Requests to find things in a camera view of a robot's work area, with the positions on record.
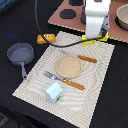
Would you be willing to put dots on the light blue milk carton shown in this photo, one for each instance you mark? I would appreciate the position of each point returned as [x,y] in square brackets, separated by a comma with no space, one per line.
[53,92]

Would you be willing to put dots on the beige bowl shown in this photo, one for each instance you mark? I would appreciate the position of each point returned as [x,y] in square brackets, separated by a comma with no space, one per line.
[122,15]

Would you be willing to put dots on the yellow toy butter box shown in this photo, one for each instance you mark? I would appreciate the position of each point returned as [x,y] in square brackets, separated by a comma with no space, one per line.
[100,38]

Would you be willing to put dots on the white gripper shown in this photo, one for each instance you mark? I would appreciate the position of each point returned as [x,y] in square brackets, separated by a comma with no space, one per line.
[94,18]

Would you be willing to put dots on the beige striped placemat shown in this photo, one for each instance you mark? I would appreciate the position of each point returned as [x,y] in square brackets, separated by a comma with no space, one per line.
[76,107]

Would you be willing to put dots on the grey toy cooking pot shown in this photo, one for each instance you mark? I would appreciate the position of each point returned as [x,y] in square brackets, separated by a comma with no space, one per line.
[83,16]

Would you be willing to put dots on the pink toy stove board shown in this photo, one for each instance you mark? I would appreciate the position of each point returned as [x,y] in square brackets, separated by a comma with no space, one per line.
[115,32]

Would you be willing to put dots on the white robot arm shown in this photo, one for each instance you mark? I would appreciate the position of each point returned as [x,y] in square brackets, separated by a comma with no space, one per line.
[98,2]

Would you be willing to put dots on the black round burner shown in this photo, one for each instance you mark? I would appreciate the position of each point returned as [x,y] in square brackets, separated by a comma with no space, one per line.
[76,2]
[67,14]

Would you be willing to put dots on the toy fork wooden handle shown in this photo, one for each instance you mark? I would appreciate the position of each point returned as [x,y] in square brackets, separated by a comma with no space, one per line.
[54,77]

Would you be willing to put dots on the black round burner back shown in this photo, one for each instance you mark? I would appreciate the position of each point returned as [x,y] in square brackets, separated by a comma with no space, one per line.
[76,2]

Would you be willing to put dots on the grey toy frying pan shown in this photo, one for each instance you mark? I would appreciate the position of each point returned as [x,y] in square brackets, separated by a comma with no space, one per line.
[21,54]

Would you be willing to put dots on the orange toy bread loaf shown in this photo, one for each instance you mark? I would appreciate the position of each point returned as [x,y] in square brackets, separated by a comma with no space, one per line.
[49,37]

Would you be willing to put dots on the black round burner front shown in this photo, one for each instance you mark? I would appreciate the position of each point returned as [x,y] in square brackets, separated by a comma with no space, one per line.
[67,14]

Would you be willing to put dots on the toy knife wooden handle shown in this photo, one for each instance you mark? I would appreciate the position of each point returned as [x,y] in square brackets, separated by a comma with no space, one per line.
[80,56]

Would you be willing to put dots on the round wooden plate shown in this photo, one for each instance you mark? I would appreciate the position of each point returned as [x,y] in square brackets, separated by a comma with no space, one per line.
[69,66]

